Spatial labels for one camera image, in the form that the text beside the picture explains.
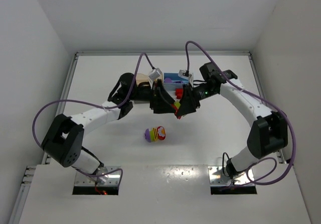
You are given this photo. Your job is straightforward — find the purple round lego piece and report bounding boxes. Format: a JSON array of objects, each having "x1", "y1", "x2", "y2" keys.
[{"x1": 164, "y1": 78, "x2": 172, "y2": 83}]

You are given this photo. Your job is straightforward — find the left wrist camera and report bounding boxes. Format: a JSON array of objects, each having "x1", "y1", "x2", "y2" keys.
[{"x1": 148, "y1": 68, "x2": 163, "y2": 87}]

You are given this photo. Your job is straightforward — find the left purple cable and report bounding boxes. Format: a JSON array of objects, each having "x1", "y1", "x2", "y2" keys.
[{"x1": 33, "y1": 52, "x2": 155, "y2": 184}]

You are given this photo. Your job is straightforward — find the metal base plate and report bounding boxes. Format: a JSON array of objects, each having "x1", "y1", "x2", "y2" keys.
[
  {"x1": 208, "y1": 165, "x2": 256, "y2": 186},
  {"x1": 74, "y1": 166, "x2": 123, "y2": 187}
]

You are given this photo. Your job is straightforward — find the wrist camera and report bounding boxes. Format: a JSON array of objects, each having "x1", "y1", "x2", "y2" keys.
[
  {"x1": 148, "y1": 68, "x2": 163, "y2": 87},
  {"x1": 178, "y1": 70, "x2": 194, "y2": 86}
]

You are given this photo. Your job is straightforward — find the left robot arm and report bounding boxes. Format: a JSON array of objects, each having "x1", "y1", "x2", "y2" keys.
[{"x1": 41, "y1": 73, "x2": 180, "y2": 177}]

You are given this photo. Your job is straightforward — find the multicolour lego stack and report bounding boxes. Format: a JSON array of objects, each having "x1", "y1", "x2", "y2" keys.
[{"x1": 144, "y1": 126, "x2": 166, "y2": 143}]

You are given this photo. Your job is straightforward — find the blue container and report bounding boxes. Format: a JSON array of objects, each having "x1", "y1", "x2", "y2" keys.
[{"x1": 163, "y1": 73, "x2": 188, "y2": 91}]

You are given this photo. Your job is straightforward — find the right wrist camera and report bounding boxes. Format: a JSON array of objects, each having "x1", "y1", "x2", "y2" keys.
[{"x1": 178, "y1": 70, "x2": 194, "y2": 86}]

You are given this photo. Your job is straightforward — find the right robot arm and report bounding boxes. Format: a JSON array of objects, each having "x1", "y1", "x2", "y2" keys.
[{"x1": 176, "y1": 63, "x2": 288, "y2": 178}]

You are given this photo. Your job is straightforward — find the orange translucent container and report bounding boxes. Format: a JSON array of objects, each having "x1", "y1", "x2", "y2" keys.
[{"x1": 135, "y1": 73, "x2": 150, "y2": 87}]

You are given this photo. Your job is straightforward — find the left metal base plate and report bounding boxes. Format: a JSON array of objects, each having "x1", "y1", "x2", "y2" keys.
[{"x1": 74, "y1": 166, "x2": 123, "y2": 187}]

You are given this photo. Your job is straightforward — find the green rectangular lego brick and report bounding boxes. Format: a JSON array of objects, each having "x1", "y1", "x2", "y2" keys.
[{"x1": 174, "y1": 101, "x2": 181, "y2": 109}]

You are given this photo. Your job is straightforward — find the purple cable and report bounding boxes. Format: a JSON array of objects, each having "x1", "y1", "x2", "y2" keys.
[
  {"x1": 185, "y1": 41, "x2": 297, "y2": 188},
  {"x1": 33, "y1": 52, "x2": 155, "y2": 184}
]

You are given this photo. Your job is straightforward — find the red lego piece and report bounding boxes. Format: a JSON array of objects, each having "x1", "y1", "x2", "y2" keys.
[{"x1": 175, "y1": 88, "x2": 184, "y2": 99}]

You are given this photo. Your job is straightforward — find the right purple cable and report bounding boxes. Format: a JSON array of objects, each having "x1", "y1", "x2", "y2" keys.
[{"x1": 185, "y1": 41, "x2": 297, "y2": 188}]

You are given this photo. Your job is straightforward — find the red half round lego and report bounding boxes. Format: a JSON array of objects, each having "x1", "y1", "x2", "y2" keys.
[{"x1": 172, "y1": 103, "x2": 181, "y2": 119}]

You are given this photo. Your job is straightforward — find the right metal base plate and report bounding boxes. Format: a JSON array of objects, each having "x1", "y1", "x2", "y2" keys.
[{"x1": 208, "y1": 165, "x2": 256, "y2": 186}]

